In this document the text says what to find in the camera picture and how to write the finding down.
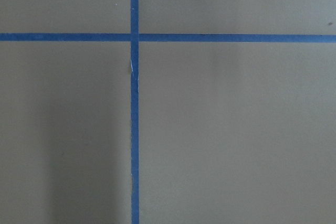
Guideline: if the brown cardboard table mat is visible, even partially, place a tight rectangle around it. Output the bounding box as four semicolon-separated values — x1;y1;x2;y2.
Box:
1;0;335;223

